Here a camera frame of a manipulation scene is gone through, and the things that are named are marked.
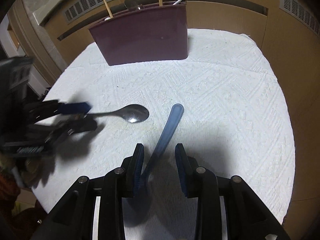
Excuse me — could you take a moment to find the metal spoon smiley handle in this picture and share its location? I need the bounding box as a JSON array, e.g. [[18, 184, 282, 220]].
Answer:
[[87, 104, 150, 124]]

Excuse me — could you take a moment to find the white textured table cloth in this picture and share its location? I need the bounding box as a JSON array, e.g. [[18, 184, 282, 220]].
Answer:
[[33, 29, 295, 239]]

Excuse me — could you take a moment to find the purple utensil holder box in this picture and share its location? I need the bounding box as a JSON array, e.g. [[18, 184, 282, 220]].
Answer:
[[89, 2, 188, 66]]

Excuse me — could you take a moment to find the small grey vent grille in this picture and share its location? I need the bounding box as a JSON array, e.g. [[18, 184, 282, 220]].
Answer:
[[279, 0, 319, 36]]

